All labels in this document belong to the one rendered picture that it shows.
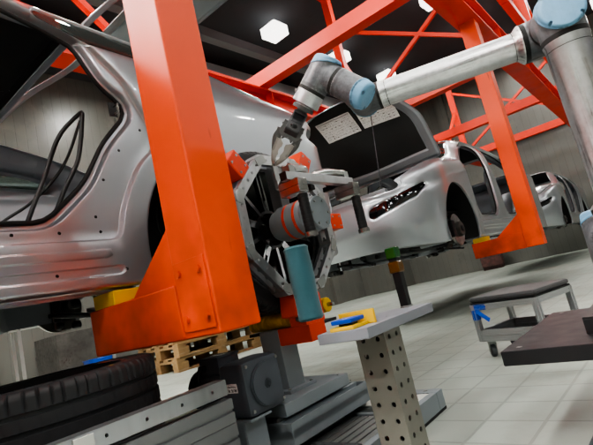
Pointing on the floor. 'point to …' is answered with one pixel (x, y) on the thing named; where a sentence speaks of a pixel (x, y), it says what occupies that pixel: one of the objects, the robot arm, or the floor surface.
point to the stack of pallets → (182, 359)
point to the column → (392, 389)
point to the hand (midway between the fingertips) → (274, 162)
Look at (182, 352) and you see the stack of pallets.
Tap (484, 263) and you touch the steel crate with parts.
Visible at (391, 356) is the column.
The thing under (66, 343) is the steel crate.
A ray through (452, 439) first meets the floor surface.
